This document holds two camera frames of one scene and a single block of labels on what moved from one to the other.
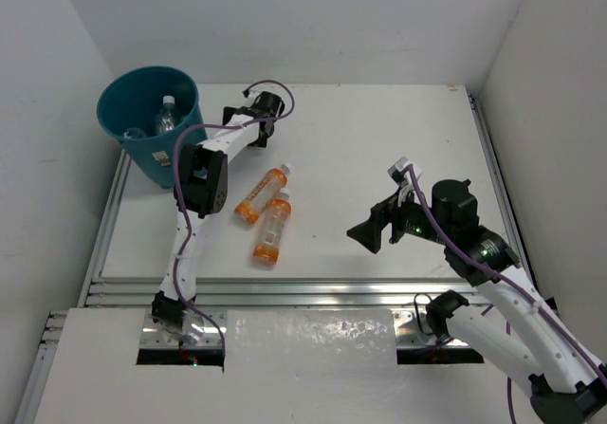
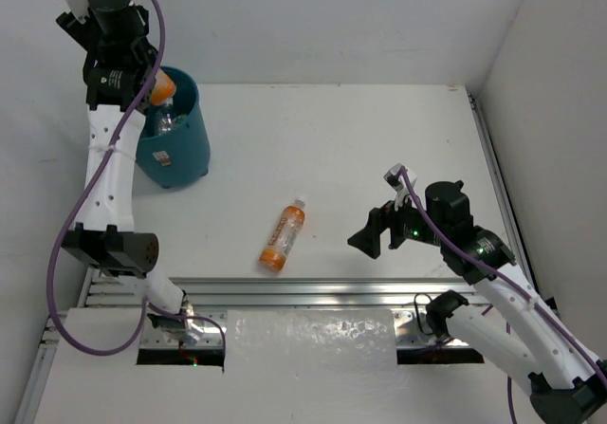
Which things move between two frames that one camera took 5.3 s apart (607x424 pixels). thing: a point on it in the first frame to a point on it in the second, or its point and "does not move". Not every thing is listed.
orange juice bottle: (262, 193) to (164, 88)
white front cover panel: (280, 366) does not move
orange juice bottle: (267, 248) to (290, 223)
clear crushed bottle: (166, 118) does not move
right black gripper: (369, 231) does not move
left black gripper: (232, 114) to (143, 81)
